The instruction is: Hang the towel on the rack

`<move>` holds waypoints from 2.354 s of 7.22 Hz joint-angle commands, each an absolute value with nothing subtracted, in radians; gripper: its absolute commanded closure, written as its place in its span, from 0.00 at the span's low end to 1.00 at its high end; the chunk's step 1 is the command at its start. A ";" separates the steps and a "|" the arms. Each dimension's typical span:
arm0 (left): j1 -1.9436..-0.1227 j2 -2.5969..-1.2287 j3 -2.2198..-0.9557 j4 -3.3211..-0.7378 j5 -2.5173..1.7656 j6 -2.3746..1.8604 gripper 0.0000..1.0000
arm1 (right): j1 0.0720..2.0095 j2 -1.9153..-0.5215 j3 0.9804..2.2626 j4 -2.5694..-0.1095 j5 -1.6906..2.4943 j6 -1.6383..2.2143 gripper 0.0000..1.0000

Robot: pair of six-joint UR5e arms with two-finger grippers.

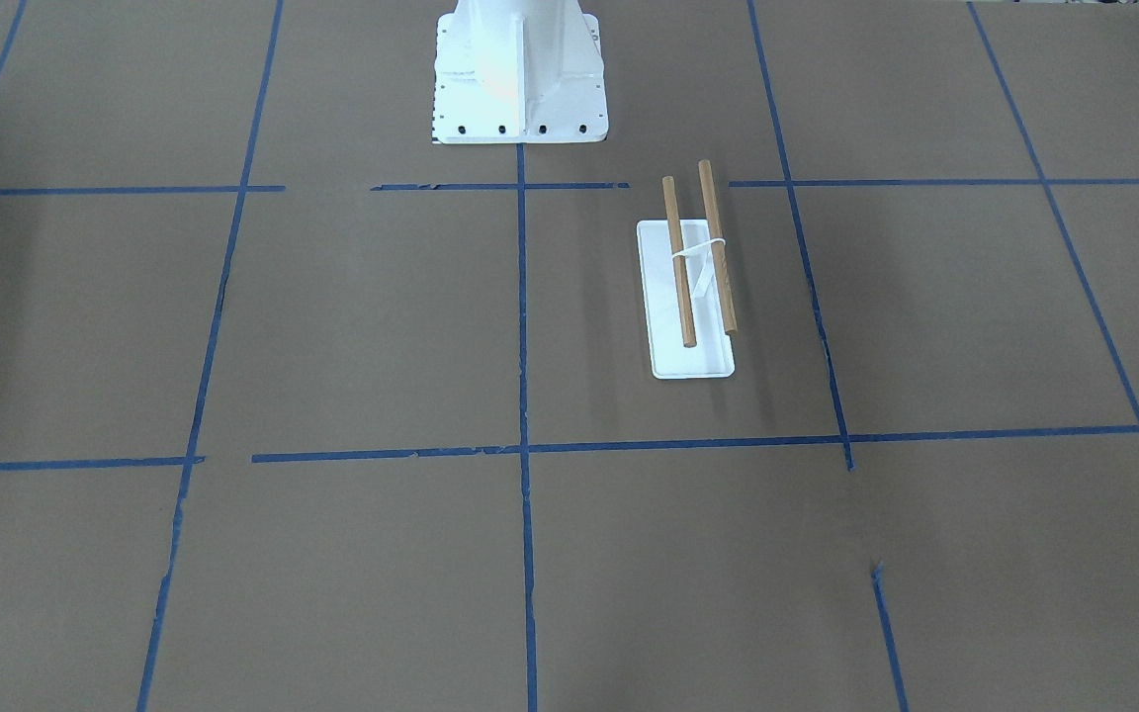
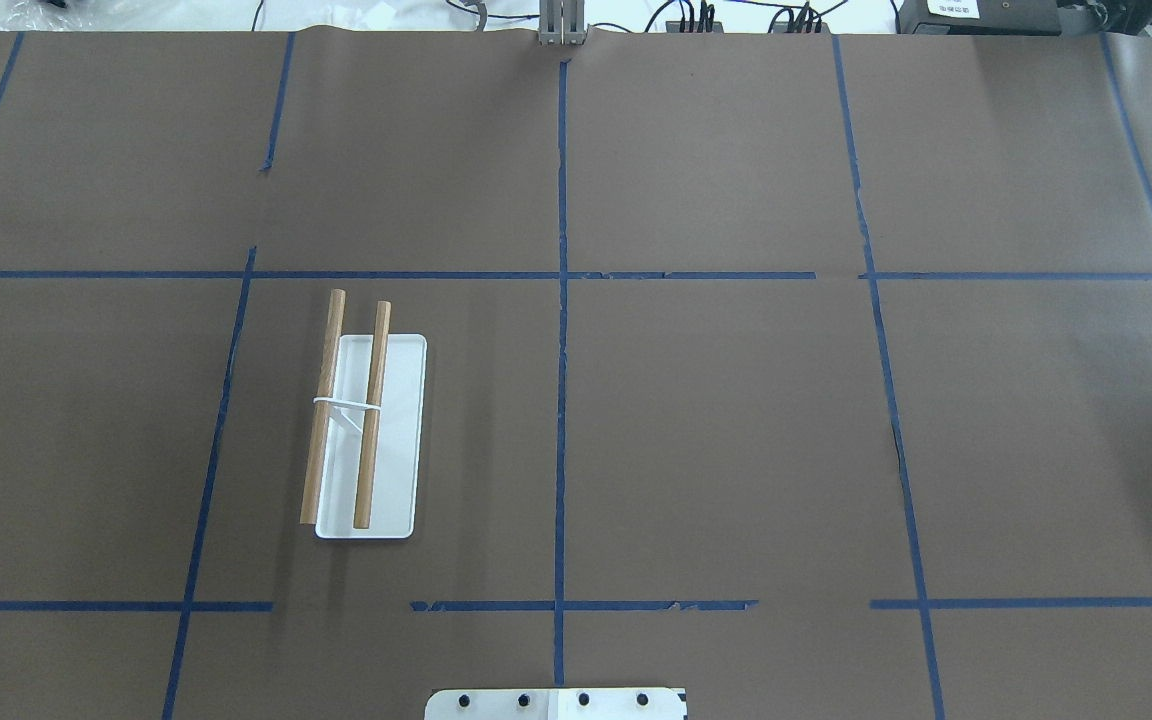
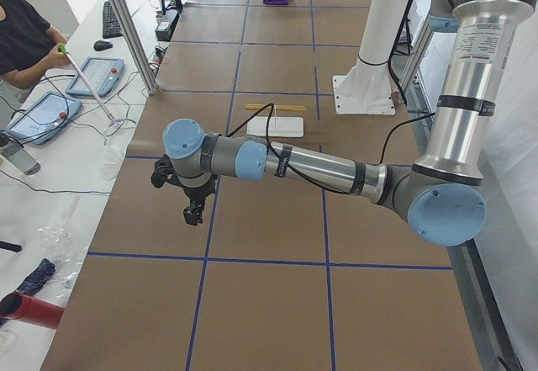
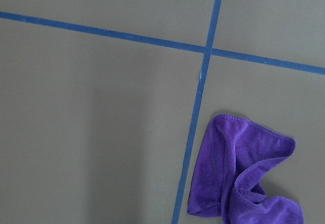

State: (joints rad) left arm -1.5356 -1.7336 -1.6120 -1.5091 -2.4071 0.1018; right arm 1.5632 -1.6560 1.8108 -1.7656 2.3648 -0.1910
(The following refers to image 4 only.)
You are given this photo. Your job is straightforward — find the purple microfiber towel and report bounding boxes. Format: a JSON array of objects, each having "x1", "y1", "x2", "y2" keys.
[{"x1": 187, "y1": 114, "x2": 304, "y2": 223}]

